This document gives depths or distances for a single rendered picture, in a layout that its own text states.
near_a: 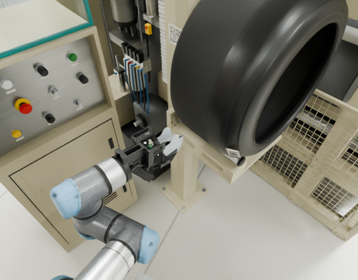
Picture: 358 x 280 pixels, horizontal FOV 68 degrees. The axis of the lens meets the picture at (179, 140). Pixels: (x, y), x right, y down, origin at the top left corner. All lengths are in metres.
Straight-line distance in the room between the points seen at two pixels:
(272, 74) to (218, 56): 0.14
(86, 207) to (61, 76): 0.64
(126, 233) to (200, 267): 1.20
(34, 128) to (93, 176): 0.63
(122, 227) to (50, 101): 0.67
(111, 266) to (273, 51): 0.57
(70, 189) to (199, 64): 0.44
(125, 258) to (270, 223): 1.49
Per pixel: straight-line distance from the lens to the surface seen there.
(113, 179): 0.61
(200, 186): 1.99
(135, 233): 0.62
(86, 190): 0.59
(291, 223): 2.02
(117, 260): 0.58
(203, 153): 1.11
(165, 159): 0.69
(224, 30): 0.71
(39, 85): 1.11
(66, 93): 1.17
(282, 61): 0.70
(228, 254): 1.83
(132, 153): 0.62
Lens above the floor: 1.72
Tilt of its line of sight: 49 degrees down
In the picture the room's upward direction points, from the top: straight up
